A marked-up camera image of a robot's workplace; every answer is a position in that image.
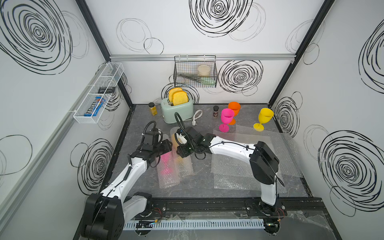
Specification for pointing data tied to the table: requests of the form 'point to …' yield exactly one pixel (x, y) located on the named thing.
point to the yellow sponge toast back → (171, 93)
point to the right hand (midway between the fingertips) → (180, 149)
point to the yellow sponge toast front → (179, 97)
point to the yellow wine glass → (264, 116)
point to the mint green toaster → (168, 111)
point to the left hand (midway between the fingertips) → (169, 144)
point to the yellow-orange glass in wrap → (185, 165)
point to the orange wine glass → (236, 107)
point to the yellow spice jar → (153, 108)
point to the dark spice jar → (215, 111)
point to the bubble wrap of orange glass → (230, 173)
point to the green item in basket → (207, 81)
